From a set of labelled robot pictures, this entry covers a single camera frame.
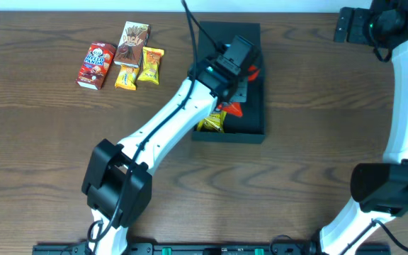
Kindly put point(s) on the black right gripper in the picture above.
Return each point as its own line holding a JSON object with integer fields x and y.
{"x": 355, "y": 35}

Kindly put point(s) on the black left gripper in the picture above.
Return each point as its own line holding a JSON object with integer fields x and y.
{"x": 241, "y": 95}

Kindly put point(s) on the red Hacks candy bag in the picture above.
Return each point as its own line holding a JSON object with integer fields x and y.
{"x": 235, "y": 108}

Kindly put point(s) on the dark green gift box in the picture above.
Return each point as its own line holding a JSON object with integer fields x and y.
{"x": 250, "y": 128}

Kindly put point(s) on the yellow candy bag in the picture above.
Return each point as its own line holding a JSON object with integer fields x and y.
{"x": 213, "y": 123}

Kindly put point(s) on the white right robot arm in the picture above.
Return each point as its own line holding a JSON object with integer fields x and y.
{"x": 379, "y": 191}

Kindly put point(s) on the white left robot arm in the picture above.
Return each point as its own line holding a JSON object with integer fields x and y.
{"x": 118, "y": 179}

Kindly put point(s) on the yellow orange snack packet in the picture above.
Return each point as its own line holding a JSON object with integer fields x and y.
{"x": 150, "y": 66}

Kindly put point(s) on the small yellow snack packet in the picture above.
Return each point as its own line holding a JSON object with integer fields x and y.
{"x": 126, "y": 78}

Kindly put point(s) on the brown Pocky box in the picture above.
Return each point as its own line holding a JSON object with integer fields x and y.
{"x": 134, "y": 37}

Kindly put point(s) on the red Hello Panda box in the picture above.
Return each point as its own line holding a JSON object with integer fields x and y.
{"x": 95, "y": 65}

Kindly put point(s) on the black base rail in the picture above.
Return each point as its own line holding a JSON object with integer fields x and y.
{"x": 151, "y": 249}

